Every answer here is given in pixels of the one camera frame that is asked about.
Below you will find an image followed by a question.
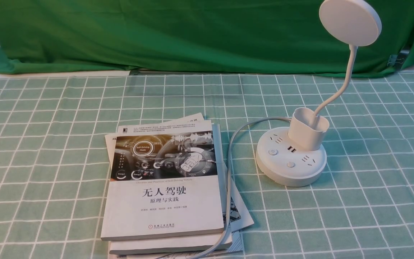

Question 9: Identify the white desk lamp with socket base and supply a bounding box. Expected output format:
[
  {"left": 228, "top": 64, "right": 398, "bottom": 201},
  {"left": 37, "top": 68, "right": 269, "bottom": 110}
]
[{"left": 255, "top": 0, "right": 382, "bottom": 187}]

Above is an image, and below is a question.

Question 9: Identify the white self-driving textbook on top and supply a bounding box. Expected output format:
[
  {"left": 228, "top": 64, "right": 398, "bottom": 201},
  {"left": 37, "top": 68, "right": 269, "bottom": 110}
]
[{"left": 101, "top": 120, "right": 224, "bottom": 241}]

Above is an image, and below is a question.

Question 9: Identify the thin booklet at bottom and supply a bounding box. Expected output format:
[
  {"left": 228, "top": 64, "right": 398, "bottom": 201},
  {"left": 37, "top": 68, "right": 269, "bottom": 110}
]
[{"left": 105, "top": 113, "right": 254, "bottom": 259}]

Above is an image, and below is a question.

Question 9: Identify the green backdrop cloth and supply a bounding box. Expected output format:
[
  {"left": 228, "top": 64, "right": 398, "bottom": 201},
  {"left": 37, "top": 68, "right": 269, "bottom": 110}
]
[{"left": 0, "top": 0, "right": 414, "bottom": 78}]

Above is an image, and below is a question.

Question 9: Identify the green checkered tablecloth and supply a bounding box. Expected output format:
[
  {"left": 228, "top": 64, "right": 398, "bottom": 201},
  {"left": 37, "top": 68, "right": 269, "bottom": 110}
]
[{"left": 0, "top": 72, "right": 414, "bottom": 259}]

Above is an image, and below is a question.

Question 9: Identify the metal binder clip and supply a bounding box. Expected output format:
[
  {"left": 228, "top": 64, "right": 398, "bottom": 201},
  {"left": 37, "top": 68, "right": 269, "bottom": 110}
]
[{"left": 387, "top": 50, "right": 410, "bottom": 71}]

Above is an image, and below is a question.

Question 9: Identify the grey lamp power cable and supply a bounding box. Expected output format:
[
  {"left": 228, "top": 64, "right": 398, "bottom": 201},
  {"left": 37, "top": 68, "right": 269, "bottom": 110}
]
[{"left": 187, "top": 116, "right": 293, "bottom": 259}]

